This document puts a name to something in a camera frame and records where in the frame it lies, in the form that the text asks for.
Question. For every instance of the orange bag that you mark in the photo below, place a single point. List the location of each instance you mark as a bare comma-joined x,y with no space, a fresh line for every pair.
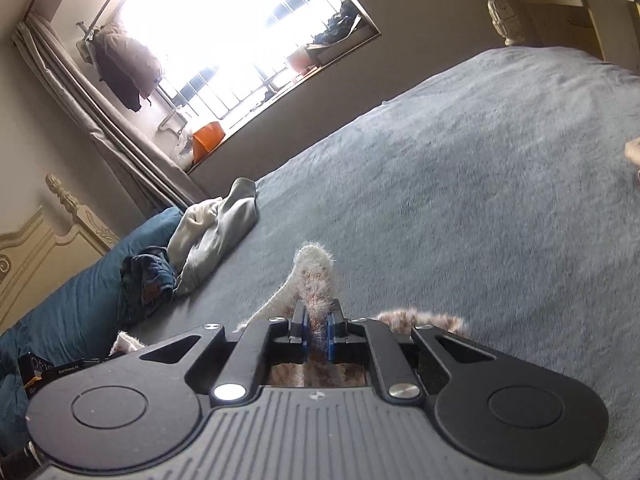
207,142

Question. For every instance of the blue pillow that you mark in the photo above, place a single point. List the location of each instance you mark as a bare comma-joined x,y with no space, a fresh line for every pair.
75,300

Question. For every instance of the cardboard box of dark clothes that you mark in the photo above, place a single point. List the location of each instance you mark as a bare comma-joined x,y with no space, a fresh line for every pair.
340,30

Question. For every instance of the pink pot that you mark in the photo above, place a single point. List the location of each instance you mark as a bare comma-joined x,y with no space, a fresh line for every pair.
298,62

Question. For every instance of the grey curtain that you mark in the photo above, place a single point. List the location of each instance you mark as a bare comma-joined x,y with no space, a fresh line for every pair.
100,120

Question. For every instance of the white plastic bag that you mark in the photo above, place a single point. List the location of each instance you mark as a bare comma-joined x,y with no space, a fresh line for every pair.
184,150

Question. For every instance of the grey sweatshirt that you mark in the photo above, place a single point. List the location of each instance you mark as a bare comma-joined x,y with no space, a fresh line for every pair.
225,240

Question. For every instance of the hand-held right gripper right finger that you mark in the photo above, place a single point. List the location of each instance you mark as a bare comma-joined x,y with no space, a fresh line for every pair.
330,340

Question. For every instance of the pink houndstooth wool coat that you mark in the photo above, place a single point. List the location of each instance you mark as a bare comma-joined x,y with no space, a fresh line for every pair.
315,270

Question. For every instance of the cream carved bedpost finial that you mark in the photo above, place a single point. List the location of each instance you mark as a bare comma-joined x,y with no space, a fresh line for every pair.
506,17

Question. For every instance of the blue jeans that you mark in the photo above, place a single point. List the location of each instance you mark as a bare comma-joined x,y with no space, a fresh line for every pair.
150,280

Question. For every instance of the cream carved headboard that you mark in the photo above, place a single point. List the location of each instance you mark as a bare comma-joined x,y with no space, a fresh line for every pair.
30,260

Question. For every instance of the metal window grille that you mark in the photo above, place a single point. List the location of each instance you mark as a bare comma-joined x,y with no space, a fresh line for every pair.
240,75

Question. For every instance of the hanging dark clothes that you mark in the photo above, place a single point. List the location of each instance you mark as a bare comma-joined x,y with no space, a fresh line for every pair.
125,60

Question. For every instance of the cream wooden shelf unit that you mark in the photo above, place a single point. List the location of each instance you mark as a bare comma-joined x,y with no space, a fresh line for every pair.
585,10

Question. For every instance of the cream white garment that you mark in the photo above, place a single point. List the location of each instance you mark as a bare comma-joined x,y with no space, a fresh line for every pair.
192,220

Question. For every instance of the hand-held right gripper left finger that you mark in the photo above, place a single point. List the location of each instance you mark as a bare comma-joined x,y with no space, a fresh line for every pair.
302,337

